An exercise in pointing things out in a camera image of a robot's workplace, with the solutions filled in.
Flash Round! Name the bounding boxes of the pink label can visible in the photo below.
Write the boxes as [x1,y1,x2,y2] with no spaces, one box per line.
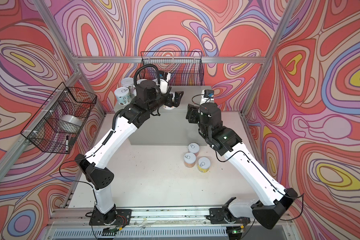
[121,78,135,93]

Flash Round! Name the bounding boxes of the teal label can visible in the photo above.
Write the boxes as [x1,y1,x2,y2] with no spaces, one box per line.
[114,87,132,106]

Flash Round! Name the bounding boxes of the orange label can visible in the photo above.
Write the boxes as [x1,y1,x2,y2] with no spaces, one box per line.
[184,153,197,168]

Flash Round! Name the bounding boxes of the yellow green label can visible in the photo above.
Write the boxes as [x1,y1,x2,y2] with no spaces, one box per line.
[163,105,176,111]

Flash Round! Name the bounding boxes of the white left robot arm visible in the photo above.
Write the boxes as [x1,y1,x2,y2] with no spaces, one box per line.
[74,91,184,218]

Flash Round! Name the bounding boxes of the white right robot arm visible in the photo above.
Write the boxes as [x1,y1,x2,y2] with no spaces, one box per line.
[186,103,299,230]

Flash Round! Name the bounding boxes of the grey metal cabinet box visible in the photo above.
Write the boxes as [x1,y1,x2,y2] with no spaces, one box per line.
[129,86,212,146]

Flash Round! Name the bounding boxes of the black marker pen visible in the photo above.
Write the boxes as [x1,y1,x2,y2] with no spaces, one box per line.
[65,135,70,153]

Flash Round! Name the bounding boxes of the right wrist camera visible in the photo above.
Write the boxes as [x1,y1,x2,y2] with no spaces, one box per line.
[200,90,214,104]

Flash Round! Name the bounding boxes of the black wire basket back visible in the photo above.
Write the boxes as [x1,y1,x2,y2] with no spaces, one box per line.
[141,50,204,86]

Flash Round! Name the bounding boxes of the black wire basket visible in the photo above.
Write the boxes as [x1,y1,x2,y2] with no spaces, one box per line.
[21,83,97,154]
[141,50,204,86]

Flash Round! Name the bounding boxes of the black wire basket left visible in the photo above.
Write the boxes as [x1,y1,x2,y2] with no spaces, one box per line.
[21,83,97,154]

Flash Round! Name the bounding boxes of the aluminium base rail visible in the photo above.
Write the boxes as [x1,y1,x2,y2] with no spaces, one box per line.
[39,206,302,240]

